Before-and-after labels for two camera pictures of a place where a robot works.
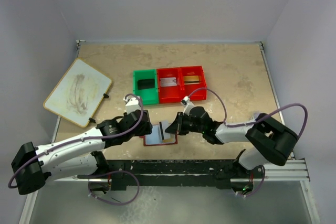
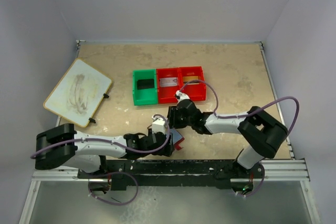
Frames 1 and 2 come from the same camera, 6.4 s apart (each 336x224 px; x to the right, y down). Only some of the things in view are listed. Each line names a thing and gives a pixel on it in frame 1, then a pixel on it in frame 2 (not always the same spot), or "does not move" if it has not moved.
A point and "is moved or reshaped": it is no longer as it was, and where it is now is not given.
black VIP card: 143,84 does not move
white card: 167,82 does not move
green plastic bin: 145,85 does not move
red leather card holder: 155,138 is moved or reshaped
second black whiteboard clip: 92,120 does not move
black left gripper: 145,129 -> 167,149
